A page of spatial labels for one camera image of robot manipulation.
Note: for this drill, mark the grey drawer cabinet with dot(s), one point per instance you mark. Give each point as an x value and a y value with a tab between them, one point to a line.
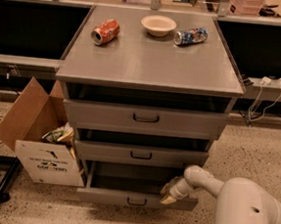
138	69

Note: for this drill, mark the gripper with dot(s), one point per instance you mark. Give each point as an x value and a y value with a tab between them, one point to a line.
178	190

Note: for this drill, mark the pink plastic container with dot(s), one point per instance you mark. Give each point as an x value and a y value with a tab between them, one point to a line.
248	7

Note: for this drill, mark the grey middle drawer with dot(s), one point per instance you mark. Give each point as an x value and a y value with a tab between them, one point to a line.
138	155

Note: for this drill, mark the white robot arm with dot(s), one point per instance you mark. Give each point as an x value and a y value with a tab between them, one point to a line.
238	200

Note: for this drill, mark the grey bottom drawer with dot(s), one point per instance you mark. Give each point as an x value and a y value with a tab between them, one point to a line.
131	185

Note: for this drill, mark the trash inside cardboard box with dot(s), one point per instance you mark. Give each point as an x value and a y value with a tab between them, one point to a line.
62	135

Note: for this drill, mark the grey drawer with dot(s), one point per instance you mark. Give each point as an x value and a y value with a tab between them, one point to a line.
138	155
145	120
131	185

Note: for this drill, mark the blue pepsi can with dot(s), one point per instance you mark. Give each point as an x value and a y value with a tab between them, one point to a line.
189	37

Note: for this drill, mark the open cardboard box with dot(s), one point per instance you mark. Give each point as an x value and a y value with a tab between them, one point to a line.
34	113

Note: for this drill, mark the grey top drawer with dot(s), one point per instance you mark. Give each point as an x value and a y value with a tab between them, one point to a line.
145	120

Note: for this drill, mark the black metal table leg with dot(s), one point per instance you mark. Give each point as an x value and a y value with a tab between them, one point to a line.
11	166

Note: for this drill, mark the white charger with cable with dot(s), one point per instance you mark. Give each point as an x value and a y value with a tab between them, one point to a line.
253	107

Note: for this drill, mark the crushed orange soda can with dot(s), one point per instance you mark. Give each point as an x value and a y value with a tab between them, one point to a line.
105	32

